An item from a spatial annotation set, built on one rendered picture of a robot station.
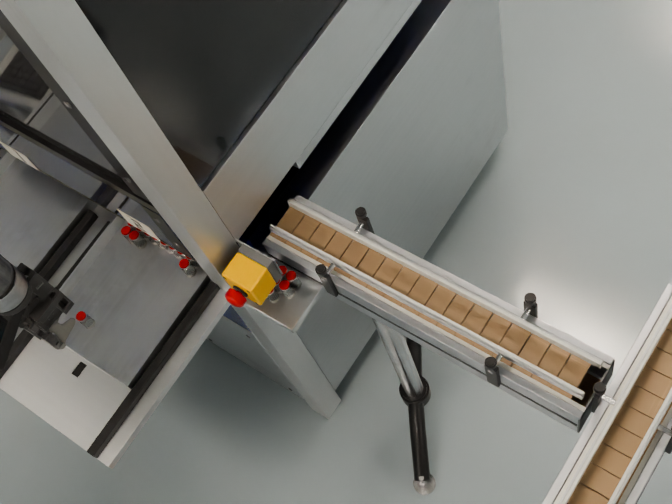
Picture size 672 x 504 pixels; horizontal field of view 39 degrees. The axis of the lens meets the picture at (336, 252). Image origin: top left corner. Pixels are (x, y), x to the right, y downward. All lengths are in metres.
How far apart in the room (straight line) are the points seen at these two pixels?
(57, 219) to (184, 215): 0.57
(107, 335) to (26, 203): 0.39
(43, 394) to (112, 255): 0.31
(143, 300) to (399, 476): 0.98
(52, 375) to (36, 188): 0.45
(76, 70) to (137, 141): 0.19
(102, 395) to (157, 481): 0.91
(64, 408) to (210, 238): 0.48
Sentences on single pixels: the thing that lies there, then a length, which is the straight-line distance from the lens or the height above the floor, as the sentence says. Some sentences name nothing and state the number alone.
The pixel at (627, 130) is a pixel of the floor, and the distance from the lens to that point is 3.02.
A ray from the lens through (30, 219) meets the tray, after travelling 2.18.
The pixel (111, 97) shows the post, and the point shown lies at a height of 1.54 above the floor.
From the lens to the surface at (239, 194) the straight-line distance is 1.73.
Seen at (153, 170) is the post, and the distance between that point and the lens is 1.51.
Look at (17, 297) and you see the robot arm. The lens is 1.56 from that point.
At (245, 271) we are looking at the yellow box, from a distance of 1.75.
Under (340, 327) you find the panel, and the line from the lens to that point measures 2.44.
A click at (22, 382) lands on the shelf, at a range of 2.03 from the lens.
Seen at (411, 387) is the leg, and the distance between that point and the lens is 2.46.
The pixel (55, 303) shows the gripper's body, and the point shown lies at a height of 1.22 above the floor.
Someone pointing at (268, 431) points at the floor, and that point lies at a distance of 2.74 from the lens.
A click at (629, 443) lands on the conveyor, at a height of 0.93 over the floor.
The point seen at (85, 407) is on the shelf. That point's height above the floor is 0.88.
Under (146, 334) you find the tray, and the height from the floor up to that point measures 0.88.
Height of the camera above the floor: 2.55
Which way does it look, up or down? 62 degrees down
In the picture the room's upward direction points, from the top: 25 degrees counter-clockwise
